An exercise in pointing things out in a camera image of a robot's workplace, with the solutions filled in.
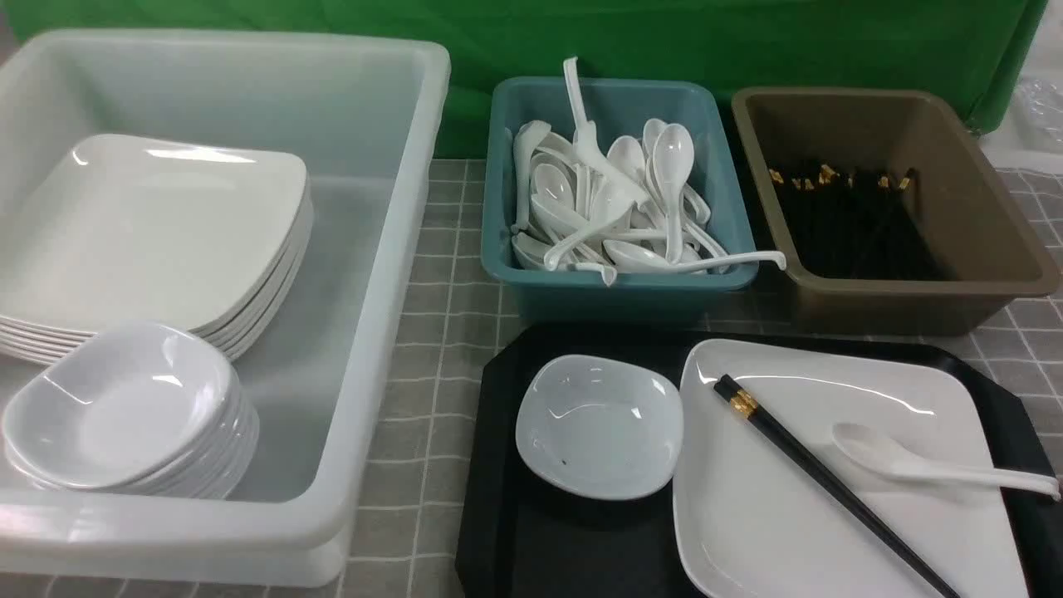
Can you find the small white square bowl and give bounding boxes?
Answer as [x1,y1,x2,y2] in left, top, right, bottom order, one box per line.
[514,355,684,501]

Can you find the black chopsticks with gold band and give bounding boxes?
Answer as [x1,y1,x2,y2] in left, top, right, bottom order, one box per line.
[713,374,960,597]

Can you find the large white square plate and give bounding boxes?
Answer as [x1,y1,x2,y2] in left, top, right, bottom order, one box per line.
[673,338,1029,597]

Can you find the white ceramic soup spoon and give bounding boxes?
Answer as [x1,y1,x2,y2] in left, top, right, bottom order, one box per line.
[831,423,1061,501]

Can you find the pile of white soup spoons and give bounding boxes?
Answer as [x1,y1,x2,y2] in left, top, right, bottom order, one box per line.
[509,56,787,287]

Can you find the teal plastic bin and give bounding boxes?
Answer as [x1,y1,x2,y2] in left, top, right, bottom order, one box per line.
[480,76,758,322]

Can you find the black serving tray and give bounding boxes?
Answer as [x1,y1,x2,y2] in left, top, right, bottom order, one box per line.
[456,323,1061,597]

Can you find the large translucent white plastic tub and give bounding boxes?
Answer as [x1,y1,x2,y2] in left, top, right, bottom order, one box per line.
[2,29,449,587]

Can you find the bundle of black chopsticks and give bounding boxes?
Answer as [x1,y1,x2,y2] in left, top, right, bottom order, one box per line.
[767,159,949,281]

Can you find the brown plastic bin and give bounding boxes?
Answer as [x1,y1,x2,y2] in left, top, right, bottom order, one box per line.
[732,86,1061,336]

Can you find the stack of small white bowls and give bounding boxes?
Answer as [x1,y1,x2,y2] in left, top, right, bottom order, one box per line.
[2,321,261,500]

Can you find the stack of white square plates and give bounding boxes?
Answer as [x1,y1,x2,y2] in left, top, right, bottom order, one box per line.
[2,134,314,365]

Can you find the green backdrop cloth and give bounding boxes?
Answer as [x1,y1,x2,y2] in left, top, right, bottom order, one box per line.
[2,1,1046,158]

